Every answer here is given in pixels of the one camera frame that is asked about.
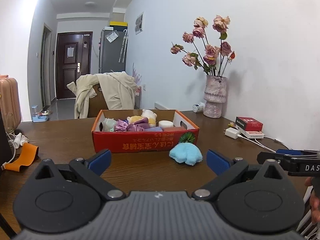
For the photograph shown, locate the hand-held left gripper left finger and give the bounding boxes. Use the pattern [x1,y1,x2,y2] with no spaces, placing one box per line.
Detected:
[35,149,126,201]

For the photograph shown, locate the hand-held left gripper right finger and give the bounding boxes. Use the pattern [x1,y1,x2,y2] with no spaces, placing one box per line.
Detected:
[192,149,286,201]

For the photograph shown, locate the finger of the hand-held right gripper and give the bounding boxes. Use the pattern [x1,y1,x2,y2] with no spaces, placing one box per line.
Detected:
[276,149,320,157]
[257,152,290,166]

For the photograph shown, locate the light blue plush toy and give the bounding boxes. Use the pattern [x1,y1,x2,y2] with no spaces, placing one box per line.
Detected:
[169,142,203,166]

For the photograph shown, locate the iridescent mesh bath pouf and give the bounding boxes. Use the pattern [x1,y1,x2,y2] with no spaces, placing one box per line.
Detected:
[103,118,117,132]

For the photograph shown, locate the red cardboard box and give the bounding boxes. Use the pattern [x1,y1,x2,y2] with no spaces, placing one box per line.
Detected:
[91,109,200,153]

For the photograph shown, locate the purple satin bag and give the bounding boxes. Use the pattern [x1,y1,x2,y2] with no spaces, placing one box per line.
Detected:
[114,119,149,132]

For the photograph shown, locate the yellow plush toy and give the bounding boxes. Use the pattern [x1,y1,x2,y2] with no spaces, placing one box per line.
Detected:
[127,109,158,127]

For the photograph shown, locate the person's right hand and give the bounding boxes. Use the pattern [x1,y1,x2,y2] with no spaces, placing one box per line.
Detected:
[305,177,320,223]

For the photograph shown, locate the flat white box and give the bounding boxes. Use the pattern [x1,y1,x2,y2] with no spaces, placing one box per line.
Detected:
[240,129,265,139]

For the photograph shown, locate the white charger block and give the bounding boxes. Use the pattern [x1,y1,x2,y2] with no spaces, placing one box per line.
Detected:
[224,127,241,140]

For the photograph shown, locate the red and black box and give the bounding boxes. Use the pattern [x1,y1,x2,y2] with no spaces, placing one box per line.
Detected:
[236,116,264,132]

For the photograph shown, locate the small white bottle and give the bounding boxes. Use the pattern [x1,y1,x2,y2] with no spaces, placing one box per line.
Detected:
[192,102,206,113]

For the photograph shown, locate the brown chair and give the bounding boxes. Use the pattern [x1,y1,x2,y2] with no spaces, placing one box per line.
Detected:
[87,84,110,118]

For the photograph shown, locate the pink speckled vase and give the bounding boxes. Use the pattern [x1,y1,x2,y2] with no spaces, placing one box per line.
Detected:
[203,75,227,118]

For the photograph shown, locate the beige coat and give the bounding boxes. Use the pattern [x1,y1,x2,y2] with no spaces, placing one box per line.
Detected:
[67,72,138,119]

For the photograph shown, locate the blue pet water feeder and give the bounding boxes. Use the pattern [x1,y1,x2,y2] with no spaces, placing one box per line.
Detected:
[31,105,50,122]

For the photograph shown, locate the dark brown entrance door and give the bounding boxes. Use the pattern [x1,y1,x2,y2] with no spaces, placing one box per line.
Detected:
[55,32,93,100]

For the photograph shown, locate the grey refrigerator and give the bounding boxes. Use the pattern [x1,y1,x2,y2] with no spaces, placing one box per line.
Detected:
[99,27,128,74]

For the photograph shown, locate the dark interior door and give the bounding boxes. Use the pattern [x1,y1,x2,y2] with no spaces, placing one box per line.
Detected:
[41,23,54,108]

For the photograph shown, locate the dried pink roses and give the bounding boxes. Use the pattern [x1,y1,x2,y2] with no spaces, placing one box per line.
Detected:
[171,15,236,77]

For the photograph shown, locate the pink suitcase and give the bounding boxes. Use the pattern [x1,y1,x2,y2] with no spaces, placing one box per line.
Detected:
[0,74,22,130]

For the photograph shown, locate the folded white umbrella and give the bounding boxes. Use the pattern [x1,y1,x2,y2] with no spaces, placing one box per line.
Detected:
[119,29,128,63]

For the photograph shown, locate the white charger cable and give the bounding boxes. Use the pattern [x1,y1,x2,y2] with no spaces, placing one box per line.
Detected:
[239,134,292,153]

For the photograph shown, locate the orange leather strap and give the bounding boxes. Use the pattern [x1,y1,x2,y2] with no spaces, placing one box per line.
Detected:
[4,143,39,172]

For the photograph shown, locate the white plug with cable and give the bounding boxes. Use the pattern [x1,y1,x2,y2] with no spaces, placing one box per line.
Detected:
[5,129,28,165]

